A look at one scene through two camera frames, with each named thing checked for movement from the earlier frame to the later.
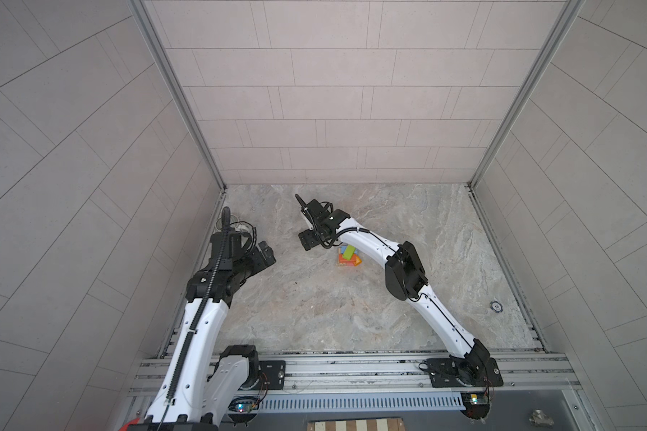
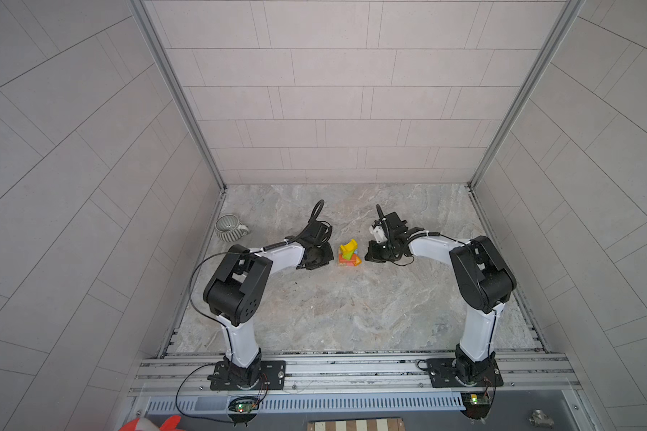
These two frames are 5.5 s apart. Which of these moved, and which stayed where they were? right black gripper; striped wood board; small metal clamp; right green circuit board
Moved: right black gripper
Stayed: right green circuit board; small metal clamp; striped wood board
